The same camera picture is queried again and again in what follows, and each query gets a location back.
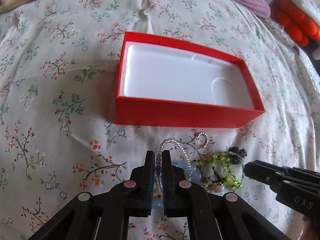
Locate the silver beaded ring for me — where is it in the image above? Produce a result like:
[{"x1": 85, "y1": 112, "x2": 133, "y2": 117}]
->
[{"x1": 195, "y1": 132, "x2": 209, "y2": 147}]

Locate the red box white insert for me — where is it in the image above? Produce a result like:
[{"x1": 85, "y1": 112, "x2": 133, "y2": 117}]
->
[{"x1": 115, "y1": 32, "x2": 265, "y2": 128}]

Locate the floral white bedsheet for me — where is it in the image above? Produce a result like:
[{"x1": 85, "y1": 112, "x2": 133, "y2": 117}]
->
[{"x1": 1, "y1": 0, "x2": 319, "y2": 239}]

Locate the orange plush toy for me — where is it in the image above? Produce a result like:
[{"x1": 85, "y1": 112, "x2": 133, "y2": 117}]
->
[{"x1": 271, "y1": 0, "x2": 319, "y2": 47}]

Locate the green bead bracelet with charms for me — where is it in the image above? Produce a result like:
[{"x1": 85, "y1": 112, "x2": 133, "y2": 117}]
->
[{"x1": 192, "y1": 153, "x2": 245, "y2": 193}]

